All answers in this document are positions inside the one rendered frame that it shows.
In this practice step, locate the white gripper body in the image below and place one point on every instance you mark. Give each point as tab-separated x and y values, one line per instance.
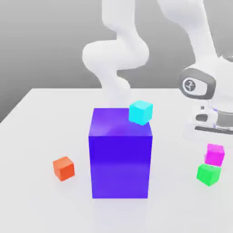
202	135

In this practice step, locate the small cyan cube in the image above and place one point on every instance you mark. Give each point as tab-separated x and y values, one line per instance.
140	112

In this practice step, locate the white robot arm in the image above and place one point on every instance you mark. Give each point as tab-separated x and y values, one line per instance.
116	54

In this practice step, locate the small green cube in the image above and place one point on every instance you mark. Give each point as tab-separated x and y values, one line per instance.
208	174

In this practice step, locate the large purple box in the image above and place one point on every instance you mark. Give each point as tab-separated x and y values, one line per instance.
120	163

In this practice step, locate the small magenta cube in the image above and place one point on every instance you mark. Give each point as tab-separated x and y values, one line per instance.
214	154

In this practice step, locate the small orange cube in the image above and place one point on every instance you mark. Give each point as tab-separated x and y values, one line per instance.
63	169

